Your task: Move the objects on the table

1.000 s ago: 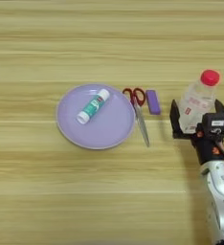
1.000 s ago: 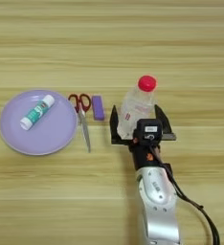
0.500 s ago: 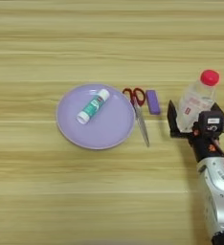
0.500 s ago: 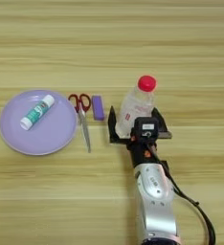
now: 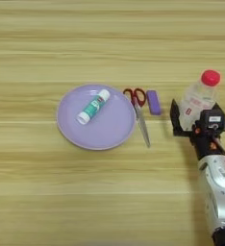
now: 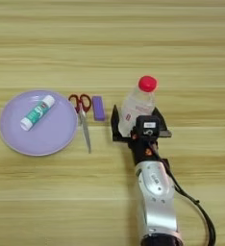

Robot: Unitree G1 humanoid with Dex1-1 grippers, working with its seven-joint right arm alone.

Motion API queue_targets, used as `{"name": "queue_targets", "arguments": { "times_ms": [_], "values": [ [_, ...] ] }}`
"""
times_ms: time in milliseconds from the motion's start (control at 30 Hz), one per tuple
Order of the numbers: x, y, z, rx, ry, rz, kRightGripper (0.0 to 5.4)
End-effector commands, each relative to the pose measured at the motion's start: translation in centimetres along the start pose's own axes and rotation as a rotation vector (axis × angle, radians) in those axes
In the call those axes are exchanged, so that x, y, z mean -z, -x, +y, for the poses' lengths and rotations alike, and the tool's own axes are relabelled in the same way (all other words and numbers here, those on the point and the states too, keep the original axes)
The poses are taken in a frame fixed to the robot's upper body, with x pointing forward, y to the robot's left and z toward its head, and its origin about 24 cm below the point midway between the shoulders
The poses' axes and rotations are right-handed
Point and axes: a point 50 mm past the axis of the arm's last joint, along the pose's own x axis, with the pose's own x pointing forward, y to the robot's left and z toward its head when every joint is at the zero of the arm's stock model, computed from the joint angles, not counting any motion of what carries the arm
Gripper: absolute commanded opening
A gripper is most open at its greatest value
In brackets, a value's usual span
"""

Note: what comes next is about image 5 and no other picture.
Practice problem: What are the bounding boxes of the green white glue stick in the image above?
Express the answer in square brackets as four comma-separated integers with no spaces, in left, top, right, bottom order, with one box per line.
[76,88,112,126]

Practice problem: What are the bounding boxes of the purple eraser block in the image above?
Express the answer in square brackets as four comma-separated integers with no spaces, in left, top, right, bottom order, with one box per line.
[145,89,163,116]

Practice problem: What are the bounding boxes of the purple round plate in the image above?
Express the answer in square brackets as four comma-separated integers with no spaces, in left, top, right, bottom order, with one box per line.
[56,84,138,151]

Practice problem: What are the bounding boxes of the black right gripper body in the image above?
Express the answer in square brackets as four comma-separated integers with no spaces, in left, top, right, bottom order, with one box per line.
[173,124,225,161]

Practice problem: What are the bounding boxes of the clear bottle red cap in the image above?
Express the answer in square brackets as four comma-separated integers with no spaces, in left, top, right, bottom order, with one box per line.
[178,69,221,133]

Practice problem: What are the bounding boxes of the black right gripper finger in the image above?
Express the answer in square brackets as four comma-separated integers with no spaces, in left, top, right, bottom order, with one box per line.
[213,101,225,112]
[169,98,185,137]

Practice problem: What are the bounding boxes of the black box white label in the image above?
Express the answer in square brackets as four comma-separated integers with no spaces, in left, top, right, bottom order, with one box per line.
[199,109,225,131]

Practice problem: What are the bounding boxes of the red handled scissors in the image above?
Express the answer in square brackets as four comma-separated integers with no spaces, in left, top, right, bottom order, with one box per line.
[122,87,152,149]

